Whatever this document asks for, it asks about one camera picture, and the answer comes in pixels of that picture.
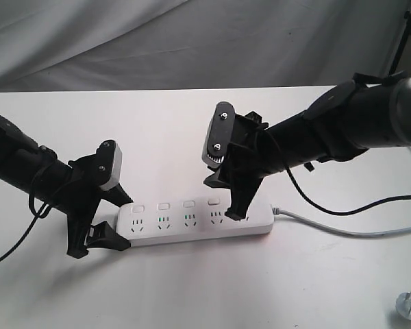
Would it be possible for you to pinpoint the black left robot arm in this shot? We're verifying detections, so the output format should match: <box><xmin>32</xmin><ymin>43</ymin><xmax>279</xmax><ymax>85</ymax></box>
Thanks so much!
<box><xmin>0</xmin><ymin>115</ymin><xmax>132</xmax><ymax>259</ymax></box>

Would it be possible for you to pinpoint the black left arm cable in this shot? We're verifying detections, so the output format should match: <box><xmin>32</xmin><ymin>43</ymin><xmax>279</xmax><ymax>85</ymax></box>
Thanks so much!
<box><xmin>0</xmin><ymin>160</ymin><xmax>90</xmax><ymax>269</ymax></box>

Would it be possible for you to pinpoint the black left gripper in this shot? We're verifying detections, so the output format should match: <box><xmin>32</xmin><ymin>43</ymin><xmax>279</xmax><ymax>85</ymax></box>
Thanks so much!
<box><xmin>66</xmin><ymin>154</ymin><xmax>134</xmax><ymax>258</ymax></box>

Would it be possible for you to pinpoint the white five-socket power strip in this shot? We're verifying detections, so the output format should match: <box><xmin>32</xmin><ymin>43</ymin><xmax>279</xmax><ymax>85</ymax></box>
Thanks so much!
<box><xmin>116</xmin><ymin>192</ymin><xmax>274</xmax><ymax>247</ymax></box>

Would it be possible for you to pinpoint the grey backdrop cloth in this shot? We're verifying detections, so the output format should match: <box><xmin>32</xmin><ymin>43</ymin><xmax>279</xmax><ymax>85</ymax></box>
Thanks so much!
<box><xmin>0</xmin><ymin>1</ymin><xmax>411</xmax><ymax>92</ymax></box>

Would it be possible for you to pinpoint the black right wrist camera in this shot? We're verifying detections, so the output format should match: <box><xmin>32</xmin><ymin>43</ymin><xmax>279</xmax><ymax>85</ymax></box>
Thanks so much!
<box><xmin>201</xmin><ymin>101</ymin><xmax>236</xmax><ymax>169</ymax></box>

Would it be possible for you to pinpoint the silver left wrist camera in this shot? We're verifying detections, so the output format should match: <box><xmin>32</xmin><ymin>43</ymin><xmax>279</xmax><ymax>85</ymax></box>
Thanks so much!
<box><xmin>94</xmin><ymin>140</ymin><xmax>122</xmax><ymax>191</ymax></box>

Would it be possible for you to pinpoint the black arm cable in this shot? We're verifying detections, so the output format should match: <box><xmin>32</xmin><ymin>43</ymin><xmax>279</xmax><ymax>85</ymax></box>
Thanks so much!
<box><xmin>253</xmin><ymin>130</ymin><xmax>411</xmax><ymax>216</ymax></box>
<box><xmin>0</xmin><ymin>160</ymin><xmax>90</xmax><ymax>269</ymax></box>

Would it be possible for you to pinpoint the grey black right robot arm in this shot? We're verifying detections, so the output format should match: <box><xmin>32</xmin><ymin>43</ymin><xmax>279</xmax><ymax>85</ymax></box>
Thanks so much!
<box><xmin>202</xmin><ymin>72</ymin><xmax>411</xmax><ymax>221</ymax></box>

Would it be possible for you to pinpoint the black stand pole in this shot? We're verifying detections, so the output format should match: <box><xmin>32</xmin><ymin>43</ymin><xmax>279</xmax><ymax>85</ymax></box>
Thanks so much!
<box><xmin>388</xmin><ymin>7</ymin><xmax>411</xmax><ymax>75</ymax></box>

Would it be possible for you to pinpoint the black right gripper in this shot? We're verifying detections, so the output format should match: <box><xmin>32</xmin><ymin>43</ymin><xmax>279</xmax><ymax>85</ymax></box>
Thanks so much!
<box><xmin>203</xmin><ymin>111</ymin><xmax>269</xmax><ymax>220</ymax></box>

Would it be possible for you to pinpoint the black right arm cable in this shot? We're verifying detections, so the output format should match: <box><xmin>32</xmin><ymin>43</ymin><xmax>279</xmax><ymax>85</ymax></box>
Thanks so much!
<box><xmin>253</xmin><ymin>130</ymin><xmax>411</xmax><ymax>216</ymax></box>

